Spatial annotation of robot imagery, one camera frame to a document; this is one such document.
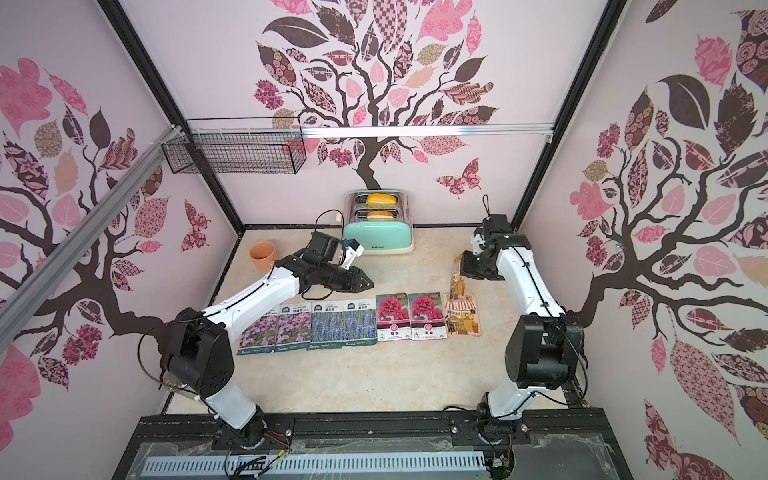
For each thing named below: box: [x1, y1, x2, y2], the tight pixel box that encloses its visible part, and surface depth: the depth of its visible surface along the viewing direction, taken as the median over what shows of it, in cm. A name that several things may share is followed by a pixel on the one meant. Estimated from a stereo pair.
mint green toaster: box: [343, 189, 415, 255], surface depth 102 cm
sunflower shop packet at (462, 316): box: [444, 292, 482, 337], surface depth 97 cm
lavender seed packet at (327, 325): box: [306, 300, 345, 351], surface depth 94 cm
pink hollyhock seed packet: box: [376, 292, 412, 342], surface depth 97 cm
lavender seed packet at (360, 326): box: [342, 298, 378, 347], surface depth 94 cm
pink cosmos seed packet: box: [274, 302, 312, 353], surface depth 92 cm
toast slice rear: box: [366, 193, 397, 209], surface depth 102 cm
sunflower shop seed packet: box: [444, 253, 478, 319], surface depth 97 cm
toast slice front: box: [366, 211, 394, 221], surface depth 99 cm
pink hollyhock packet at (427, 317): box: [408, 291, 448, 341], surface depth 97 cm
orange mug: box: [248, 241, 275, 272], surface depth 103 cm
